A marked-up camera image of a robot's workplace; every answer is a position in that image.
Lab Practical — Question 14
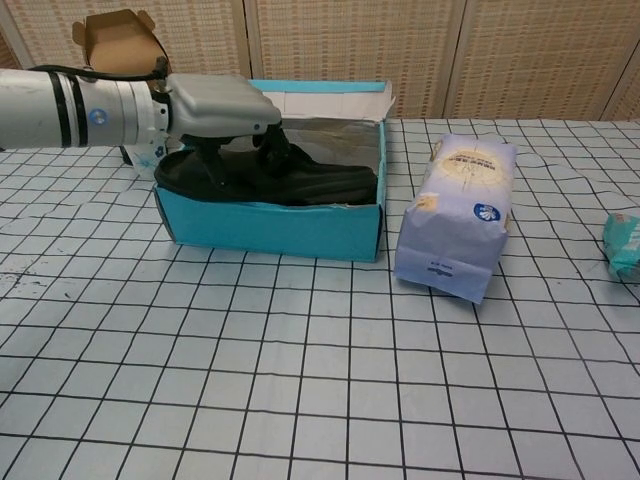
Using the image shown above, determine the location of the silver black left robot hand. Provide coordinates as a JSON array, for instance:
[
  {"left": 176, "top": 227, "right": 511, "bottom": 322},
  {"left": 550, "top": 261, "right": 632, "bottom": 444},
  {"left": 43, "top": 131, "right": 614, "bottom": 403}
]
[{"left": 162, "top": 73, "right": 301, "bottom": 189}]

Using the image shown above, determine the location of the brown cardboard takeaway box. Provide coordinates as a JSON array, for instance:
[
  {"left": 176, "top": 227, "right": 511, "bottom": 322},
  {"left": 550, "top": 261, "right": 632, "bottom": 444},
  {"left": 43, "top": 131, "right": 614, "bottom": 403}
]
[{"left": 72, "top": 8, "right": 171, "bottom": 76}]

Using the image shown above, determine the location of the teal cardboard shoe box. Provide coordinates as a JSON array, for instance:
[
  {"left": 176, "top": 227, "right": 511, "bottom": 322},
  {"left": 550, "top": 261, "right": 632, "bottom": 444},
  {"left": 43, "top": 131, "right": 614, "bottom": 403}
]
[{"left": 152, "top": 78, "right": 396, "bottom": 264}]

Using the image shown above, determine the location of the beige woven folding screen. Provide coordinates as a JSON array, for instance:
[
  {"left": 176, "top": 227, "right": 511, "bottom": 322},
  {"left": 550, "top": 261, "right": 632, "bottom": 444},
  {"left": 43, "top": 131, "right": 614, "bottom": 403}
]
[{"left": 0, "top": 0, "right": 640, "bottom": 121}]

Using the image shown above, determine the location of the lavender paper food bag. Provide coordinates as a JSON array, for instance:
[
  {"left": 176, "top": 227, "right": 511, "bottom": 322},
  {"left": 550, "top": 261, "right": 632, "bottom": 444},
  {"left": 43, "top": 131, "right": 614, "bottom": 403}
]
[{"left": 392, "top": 133, "right": 517, "bottom": 305}]

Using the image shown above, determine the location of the blue checked tablecloth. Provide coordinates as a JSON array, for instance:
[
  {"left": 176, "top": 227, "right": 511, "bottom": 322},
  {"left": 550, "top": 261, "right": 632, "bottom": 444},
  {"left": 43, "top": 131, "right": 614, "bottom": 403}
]
[{"left": 0, "top": 117, "right": 640, "bottom": 480}]

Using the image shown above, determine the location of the teal plastic snack packet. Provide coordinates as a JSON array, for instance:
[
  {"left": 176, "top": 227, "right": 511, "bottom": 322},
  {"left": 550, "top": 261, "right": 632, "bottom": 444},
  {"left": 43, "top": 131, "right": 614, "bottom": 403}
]
[{"left": 602, "top": 212, "right": 640, "bottom": 282}]

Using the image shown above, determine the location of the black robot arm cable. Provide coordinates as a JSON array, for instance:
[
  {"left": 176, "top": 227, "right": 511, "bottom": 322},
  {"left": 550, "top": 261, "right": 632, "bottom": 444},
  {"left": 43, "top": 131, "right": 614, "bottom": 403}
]
[{"left": 29, "top": 57, "right": 169, "bottom": 85}]

